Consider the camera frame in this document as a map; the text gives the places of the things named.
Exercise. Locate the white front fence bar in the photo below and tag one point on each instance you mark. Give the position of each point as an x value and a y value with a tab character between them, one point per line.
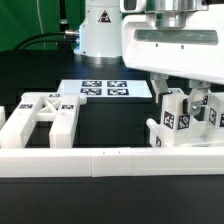
105	162

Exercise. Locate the white chair seat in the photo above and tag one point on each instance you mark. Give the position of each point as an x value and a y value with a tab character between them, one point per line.
199	134

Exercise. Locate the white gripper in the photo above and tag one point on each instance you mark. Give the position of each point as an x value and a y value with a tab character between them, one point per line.
202	62

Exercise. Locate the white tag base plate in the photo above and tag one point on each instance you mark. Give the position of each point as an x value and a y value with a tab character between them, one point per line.
106	88

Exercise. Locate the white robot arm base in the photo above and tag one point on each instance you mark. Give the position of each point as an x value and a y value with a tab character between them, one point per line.
100	33

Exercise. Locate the white fence bar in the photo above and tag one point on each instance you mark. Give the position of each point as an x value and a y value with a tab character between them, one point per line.
2	116
105	162

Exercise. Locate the white chair back frame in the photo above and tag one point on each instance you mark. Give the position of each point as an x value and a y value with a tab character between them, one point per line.
62	110

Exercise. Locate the white left fence bar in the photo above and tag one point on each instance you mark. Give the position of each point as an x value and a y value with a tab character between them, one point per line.
2	116

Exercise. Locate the white tagged cube left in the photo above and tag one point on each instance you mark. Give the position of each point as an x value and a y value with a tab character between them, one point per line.
175	90

